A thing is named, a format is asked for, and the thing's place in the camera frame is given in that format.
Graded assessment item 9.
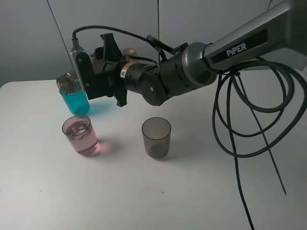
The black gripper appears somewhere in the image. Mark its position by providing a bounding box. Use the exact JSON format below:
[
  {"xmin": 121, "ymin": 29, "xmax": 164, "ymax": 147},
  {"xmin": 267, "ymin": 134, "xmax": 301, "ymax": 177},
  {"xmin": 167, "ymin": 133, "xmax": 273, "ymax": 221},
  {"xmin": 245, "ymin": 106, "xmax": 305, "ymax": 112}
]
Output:
[{"xmin": 90, "ymin": 33, "xmax": 158, "ymax": 107}]

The brown translucent plastic bottle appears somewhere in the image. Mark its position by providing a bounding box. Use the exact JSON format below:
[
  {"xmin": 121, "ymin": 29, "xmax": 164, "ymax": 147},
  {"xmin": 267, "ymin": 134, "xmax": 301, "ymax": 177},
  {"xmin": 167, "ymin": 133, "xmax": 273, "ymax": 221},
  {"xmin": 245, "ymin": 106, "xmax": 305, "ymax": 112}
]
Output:
[{"xmin": 56, "ymin": 47, "xmax": 140, "ymax": 94}]

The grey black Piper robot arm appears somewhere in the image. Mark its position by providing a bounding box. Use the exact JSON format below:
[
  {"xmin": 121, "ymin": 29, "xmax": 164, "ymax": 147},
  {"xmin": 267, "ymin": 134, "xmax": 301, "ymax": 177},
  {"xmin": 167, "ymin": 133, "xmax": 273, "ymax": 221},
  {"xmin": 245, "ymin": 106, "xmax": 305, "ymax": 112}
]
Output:
[{"xmin": 86, "ymin": 0, "xmax": 307, "ymax": 106}]

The teal translucent plastic cup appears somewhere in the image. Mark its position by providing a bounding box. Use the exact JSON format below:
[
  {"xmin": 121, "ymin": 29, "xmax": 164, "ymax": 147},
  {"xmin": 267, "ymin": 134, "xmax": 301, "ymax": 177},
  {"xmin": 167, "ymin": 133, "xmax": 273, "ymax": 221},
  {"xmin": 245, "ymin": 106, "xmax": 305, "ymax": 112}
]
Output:
[{"xmin": 59, "ymin": 90, "xmax": 90, "ymax": 115}]

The pink translucent plastic cup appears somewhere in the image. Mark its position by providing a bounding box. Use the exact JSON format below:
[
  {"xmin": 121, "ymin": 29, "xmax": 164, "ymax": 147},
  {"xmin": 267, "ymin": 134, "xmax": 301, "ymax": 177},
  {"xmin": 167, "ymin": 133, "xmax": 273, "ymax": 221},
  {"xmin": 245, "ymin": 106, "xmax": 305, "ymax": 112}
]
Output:
[{"xmin": 62, "ymin": 115, "xmax": 99, "ymax": 156}]

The grey translucent plastic cup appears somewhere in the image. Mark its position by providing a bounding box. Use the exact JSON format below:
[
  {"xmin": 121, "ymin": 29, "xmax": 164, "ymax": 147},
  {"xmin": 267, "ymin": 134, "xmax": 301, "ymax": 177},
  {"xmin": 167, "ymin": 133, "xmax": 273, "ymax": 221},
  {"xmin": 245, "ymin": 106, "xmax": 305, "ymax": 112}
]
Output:
[{"xmin": 142, "ymin": 117, "xmax": 171, "ymax": 159}]

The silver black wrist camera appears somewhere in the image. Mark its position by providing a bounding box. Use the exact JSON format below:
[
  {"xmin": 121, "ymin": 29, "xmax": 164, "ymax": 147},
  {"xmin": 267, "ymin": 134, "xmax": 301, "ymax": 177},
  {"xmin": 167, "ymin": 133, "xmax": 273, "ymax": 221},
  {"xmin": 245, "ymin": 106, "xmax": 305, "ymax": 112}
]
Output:
[{"xmin": 71, "ymin": 38, "xmax": 94, "ymax": 100}]

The black camera cable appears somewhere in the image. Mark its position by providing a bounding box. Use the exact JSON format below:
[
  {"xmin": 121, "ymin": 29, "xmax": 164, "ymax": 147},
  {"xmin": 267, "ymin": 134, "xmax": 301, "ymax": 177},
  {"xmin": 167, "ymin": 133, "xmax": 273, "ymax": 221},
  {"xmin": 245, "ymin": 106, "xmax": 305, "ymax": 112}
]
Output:
[{"xmin": 71, "ymin": 25, "xmax": 173, "ymax": 55}]

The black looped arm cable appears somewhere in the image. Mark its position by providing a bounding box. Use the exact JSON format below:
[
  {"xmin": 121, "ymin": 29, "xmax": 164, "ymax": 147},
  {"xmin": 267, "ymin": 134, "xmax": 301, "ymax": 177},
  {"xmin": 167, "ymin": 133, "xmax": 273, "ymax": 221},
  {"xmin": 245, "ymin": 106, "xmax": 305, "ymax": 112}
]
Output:
[{"xmin": 212, "ymin": 56, "xmax": 307, "ymax": 230}]

